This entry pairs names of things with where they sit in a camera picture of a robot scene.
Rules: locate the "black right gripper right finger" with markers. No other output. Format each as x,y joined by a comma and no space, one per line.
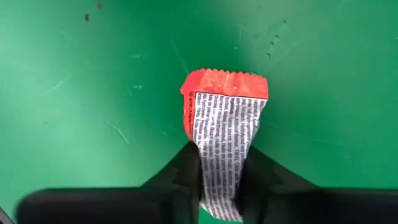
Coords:
311,207

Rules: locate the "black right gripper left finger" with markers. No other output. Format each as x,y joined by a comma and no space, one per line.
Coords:
124,205

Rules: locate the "red-orange candy wrapper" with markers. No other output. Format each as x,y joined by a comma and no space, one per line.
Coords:
224,124

